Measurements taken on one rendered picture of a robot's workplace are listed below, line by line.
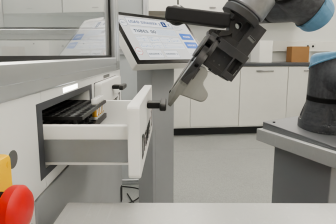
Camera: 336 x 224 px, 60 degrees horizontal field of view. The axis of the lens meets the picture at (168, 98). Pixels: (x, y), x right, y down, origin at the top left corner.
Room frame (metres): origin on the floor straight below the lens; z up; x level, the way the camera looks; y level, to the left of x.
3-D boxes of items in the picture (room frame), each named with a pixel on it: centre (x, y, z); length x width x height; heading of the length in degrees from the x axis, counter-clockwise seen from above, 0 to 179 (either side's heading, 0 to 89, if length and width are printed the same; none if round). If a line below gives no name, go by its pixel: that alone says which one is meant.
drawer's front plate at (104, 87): (0.86, 0.17, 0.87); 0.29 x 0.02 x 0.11; 0
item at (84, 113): (0.55, 0.15, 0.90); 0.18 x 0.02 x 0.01; 0
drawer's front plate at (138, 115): (0.55, 0.05, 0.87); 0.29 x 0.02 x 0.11; 0
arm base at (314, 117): (0.86, -0.48, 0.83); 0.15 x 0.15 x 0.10
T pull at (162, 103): (0.55, 0.02, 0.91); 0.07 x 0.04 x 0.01; 0
